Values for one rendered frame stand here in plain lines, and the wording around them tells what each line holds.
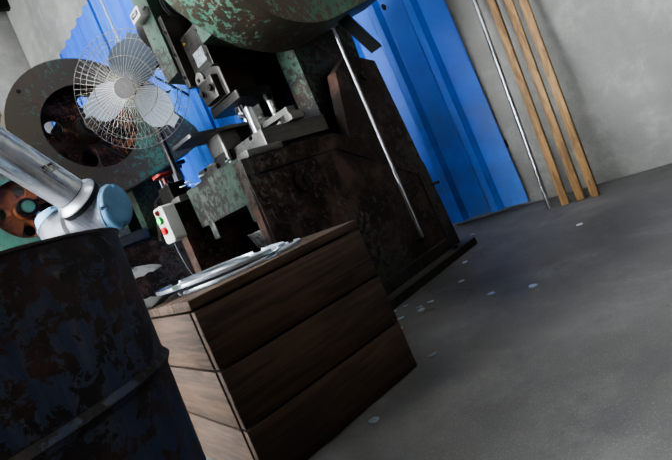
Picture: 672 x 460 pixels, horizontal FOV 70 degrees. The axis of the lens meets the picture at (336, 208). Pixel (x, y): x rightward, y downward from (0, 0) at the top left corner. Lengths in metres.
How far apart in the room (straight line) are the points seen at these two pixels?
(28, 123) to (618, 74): 2.82
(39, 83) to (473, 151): 2.34
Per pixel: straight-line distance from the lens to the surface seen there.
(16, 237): 4.59
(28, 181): 1.28
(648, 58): 2.32
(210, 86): 1.76
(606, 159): 2.40
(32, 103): 3.06
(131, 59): 2.65
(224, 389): 0.89
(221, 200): 1.66
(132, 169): 3.04
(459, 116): 2.53
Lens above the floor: 0.41
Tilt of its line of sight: 1 degrees down
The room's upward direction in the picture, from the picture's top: 23 degrees counter-clockwise
